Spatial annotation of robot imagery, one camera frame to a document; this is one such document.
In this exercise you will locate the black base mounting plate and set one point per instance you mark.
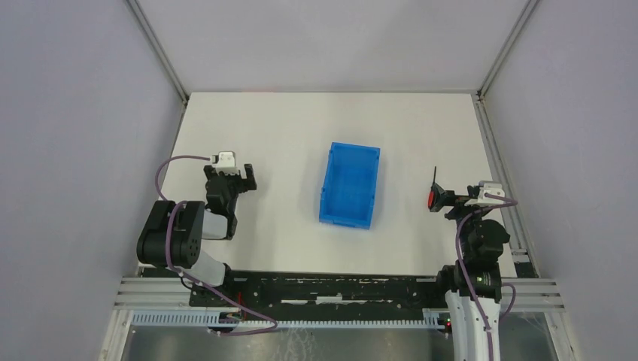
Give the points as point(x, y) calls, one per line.
point(322, 297)

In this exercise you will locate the corner aluminium post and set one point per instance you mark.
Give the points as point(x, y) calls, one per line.
point(158, 49)
point(515, 32)

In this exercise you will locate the right corner aluminium post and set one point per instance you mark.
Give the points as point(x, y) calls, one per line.
point(515, 32)

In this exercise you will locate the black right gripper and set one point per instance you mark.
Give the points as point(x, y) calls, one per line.
point(447, 198)

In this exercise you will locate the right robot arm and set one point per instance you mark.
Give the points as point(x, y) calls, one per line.
point(472, 286)

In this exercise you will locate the left corner aluminium post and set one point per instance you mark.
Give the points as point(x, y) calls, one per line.
point(158, 49)

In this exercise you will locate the red black screwdriver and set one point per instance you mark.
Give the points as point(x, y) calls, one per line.
point(434, 191)

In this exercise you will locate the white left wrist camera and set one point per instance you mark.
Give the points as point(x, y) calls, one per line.
point(225, 163)

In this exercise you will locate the white slotted cable duct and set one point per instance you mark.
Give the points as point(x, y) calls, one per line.
point(216, 319)

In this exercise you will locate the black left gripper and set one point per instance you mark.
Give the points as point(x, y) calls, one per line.
point(235, 180)

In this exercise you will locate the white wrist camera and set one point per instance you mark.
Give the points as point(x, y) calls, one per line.
point(225, 163)
point(485, 194)

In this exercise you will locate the blue plastic bin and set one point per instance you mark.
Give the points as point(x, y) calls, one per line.
point(349, 187)

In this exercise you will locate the right side aluminium rail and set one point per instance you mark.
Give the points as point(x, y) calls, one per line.
point(521, 253)

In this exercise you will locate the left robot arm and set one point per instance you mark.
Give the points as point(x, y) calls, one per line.
point(175, 242)

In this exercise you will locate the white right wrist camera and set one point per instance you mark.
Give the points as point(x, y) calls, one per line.
point(485, 194)

